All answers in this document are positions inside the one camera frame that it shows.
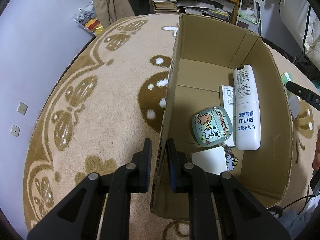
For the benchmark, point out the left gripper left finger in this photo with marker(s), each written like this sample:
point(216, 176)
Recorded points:
point(99, 206)

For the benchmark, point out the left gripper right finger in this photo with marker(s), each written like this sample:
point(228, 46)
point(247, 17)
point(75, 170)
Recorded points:
point(219, 205)

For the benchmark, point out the cartoon earbuds case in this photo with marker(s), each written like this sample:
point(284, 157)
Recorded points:
point(212, 126)

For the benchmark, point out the white remote control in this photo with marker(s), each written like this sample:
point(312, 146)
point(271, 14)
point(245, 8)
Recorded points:
point(247, 109)

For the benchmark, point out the cardboard box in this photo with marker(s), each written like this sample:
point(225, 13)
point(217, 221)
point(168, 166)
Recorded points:
point(206, 53)

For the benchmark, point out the green Pochacco oval board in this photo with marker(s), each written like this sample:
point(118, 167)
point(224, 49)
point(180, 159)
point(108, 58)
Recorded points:
point(285, 77)

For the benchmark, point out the white slim remote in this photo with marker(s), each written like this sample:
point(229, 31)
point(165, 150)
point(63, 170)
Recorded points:
point(227, 94)

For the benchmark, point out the beige patterned carpet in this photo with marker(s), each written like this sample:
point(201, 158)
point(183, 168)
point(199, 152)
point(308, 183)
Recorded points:
point(109, 101)

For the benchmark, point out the plush toy bag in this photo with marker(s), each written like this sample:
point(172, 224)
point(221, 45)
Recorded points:
point(87, 19)

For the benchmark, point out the white utility cart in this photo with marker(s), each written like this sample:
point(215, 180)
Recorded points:
point(249, 14)

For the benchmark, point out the cream bedding pillow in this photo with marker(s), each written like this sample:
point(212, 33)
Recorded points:
point(303, 24)

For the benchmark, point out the khaki hanging coat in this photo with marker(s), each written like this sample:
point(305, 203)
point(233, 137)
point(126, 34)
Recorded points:
point(109, 11)

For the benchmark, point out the wooden bookshelf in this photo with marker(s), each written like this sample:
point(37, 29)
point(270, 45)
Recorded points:
point(226, 10)

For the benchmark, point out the stack of books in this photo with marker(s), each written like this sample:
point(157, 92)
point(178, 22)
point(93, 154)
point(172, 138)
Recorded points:
point(164, 6)

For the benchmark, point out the puppy charm keychain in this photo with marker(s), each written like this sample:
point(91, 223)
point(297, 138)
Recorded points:
point(231, 160)

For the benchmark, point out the wall socket lower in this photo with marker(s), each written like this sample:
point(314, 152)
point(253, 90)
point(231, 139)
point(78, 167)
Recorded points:
point(15, 130)

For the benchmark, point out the wall socket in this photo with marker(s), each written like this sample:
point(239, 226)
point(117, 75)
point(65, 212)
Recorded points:
point(22, 108)
point(15, 130)

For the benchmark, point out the wall socket upper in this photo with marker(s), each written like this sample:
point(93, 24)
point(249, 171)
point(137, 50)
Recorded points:
point(22, 108)

